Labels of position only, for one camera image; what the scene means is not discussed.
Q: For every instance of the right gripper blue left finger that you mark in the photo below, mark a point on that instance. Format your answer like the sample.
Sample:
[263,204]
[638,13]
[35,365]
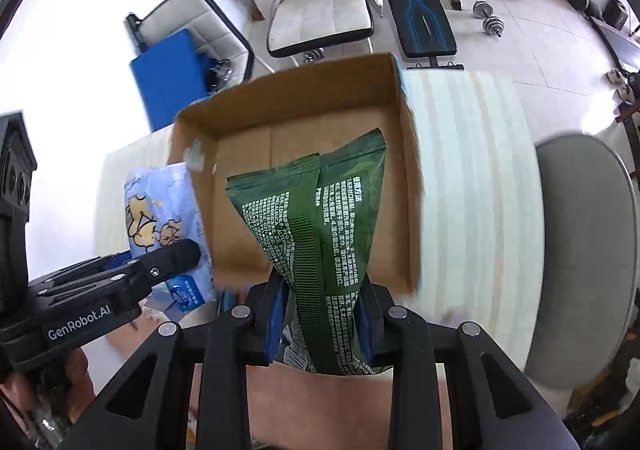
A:
[146,404]

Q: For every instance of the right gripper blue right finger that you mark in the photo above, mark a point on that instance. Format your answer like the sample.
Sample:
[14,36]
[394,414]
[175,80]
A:
[492,405]

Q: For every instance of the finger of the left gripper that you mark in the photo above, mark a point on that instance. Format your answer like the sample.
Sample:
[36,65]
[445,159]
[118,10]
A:
[165,259]

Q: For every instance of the blue cartoon tissue pack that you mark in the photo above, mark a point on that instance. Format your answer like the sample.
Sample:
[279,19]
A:
[160,210]

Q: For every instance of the green snack bag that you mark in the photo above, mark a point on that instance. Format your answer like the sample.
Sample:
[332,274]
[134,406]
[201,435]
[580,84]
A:
[315,218]

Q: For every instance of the grey green chair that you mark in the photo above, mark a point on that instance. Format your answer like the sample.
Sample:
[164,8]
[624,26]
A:
[591,260]

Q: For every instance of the blue folded mat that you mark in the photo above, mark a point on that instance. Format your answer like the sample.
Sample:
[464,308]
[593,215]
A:
[170,76]

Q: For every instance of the white padded chair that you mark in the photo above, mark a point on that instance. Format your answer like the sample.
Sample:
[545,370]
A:
[299,26]

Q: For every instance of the chrome dumbbell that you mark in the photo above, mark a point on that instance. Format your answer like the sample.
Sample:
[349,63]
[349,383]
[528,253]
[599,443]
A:
[493,26]
[483,10]

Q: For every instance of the black treadmill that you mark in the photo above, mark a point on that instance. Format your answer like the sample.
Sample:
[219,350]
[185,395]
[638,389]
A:
[624,51]

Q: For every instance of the white chair with black frame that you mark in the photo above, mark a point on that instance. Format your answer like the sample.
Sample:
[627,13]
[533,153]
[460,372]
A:
[211,30]

